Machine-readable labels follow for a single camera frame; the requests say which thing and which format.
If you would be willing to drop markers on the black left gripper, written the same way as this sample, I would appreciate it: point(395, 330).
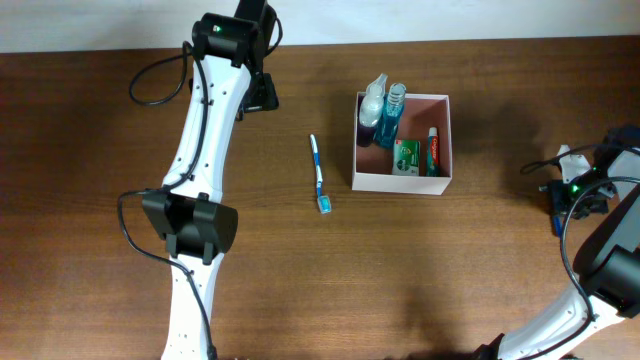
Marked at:
point(266, 97)

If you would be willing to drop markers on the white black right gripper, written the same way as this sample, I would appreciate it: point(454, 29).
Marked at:
point(560, 202)

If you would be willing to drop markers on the blue disposable razor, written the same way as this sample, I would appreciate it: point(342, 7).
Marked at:
point(557, 206)

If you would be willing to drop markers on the blue white toothbrush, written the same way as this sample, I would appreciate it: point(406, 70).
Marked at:
point(323, 200)

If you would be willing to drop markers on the blue mouthwash bottle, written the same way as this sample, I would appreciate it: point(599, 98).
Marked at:
point(392, 113)

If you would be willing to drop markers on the green white toothpaste tube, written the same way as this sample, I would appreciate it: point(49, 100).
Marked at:
point(432, 161)

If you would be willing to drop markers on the green white soap box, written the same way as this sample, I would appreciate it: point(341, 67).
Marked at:
point(406, 158)

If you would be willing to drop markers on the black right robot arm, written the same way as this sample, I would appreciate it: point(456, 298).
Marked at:
point(600, 254)

